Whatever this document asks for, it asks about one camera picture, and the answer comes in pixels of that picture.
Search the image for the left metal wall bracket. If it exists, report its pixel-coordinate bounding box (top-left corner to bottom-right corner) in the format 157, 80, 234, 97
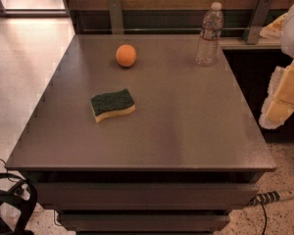
108, 0, 124, 34

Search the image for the right metal wall bracket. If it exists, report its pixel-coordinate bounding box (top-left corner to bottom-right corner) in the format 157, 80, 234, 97
242, 0, 273, 45

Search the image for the grey drawer cabinet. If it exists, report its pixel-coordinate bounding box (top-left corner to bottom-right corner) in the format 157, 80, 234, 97
7, 35, 275, 235

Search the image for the lower grey drawer front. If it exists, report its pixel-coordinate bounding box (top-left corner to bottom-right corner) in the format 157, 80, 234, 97
58, 213, 229, 232

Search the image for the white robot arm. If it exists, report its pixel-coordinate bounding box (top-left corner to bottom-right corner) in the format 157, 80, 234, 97
259, 4, 294, 129

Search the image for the white power strip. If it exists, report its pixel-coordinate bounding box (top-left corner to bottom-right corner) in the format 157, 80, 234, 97
249, 190, 294, 207

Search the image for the grey drawer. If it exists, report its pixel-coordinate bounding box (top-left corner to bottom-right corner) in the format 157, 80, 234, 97
36, 183, 258, 211
58, 213, 229, 232

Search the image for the horizontal metal rail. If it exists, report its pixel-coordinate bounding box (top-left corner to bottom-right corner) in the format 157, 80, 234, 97
76, 27, 250, 34

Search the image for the upper grey drawer front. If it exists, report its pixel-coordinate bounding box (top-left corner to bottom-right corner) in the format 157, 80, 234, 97
36, 183, 258, 211

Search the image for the green and yellow sponge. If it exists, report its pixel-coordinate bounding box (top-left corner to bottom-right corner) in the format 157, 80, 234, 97
90, 89, 135, 123

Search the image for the clear plastic water bottle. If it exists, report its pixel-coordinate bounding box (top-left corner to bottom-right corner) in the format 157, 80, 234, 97
196, 2, 223, 67

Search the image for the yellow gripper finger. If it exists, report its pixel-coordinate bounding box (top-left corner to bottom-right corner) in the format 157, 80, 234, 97
259, 61, 294, 129
260, 14, 287, 39

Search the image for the orange fruit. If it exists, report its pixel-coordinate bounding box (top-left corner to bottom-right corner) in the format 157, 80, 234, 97
116, 44, 136, 68

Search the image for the black power cable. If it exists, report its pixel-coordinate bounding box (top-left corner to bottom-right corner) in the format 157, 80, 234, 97
257, 202, 269, 235

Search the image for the metal wall bracket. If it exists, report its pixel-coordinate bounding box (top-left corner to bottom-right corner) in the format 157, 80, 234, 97
108, 0, 124, 34
242, 0, 273, 45

